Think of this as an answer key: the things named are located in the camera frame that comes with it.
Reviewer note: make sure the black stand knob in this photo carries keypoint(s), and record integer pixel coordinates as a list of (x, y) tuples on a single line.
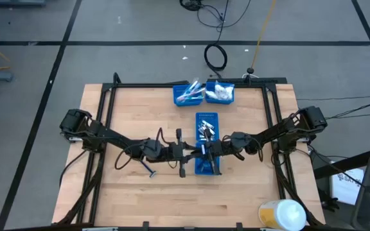
[(250, 71)]

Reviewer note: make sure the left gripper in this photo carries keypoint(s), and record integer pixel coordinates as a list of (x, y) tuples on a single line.
[(175, 152)]

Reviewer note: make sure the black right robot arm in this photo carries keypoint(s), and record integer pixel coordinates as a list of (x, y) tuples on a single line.
[(275, 133)]

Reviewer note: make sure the black slanted beam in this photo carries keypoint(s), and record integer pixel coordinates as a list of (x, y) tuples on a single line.
[(342, 165)]

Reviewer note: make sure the white printed sign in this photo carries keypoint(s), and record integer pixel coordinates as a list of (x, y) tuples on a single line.
[(345, 187)]

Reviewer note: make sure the blue plastic basket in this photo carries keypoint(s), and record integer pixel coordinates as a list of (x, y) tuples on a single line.
[(188, 103), (207, 116), (198, 167), (209, 101)]

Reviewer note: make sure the white printed packet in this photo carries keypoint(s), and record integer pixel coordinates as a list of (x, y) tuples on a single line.
[(211, 94)]

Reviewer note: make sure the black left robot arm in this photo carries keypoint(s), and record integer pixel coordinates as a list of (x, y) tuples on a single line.
[(114, 138)]

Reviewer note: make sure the white and yellow canister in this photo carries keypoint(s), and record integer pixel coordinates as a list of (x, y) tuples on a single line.
[(283, 215)]

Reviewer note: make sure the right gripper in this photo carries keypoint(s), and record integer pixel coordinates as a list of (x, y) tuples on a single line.
[(220, 149)]

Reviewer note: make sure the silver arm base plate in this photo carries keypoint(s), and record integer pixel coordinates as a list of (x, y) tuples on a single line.
[(74, 138)]

